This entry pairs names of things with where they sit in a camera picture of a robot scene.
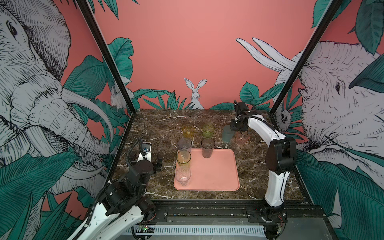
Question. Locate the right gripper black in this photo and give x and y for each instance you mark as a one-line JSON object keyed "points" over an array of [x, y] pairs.
{"points": [[233, 125]]}

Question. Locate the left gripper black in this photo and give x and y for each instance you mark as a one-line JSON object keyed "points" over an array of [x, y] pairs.
{"points": [[157, 166]]}

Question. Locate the teal frosted tumbler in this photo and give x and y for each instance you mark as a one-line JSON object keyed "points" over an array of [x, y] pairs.
{"points": [[227, 133]]}

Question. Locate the tall dark grey tumbler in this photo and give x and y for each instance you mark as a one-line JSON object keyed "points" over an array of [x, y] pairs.
{"points": [[208, 145]]}

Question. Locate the tall light green tumbler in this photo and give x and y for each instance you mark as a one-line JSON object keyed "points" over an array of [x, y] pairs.
{"points": [[184, 159]]}

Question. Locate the pink plastic tray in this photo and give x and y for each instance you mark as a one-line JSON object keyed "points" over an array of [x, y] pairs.
{"points": [[217, 173]]}

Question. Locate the tall blue-grey clear tumbler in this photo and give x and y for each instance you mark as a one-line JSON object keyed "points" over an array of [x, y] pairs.
{"points": [[185, 144]]}

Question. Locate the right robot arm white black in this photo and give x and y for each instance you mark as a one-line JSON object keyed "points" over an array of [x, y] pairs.
{"points": [[280, 157]]}

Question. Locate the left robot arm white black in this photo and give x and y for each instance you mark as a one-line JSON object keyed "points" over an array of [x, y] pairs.
{"points": [[120, 204]]}

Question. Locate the short green tumbler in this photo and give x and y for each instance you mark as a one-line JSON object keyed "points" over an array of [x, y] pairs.
{"points": [[208, 130]]}

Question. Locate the short yellow tumbler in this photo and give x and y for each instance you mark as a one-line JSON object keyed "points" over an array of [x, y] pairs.
{"points": [[188, 131]]}

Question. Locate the white perforated strip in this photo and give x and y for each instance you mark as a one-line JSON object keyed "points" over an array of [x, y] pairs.
{"points": [[194, 230]]}

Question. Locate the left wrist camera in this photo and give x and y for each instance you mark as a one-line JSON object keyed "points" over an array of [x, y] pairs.
{"points": [[145, 151]]}

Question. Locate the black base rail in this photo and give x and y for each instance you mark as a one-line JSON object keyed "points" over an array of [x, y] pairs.
{"points": [[251, 210]]}

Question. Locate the right black frame post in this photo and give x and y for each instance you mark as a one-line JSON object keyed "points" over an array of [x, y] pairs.
{"points": [[325, 20]]}

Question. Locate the black frame post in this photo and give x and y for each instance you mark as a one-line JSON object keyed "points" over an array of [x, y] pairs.
{"points": [[325, 20], [85, 9]]}

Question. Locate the left black frame post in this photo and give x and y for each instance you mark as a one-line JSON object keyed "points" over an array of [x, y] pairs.
{"points": [[85, 9]]}

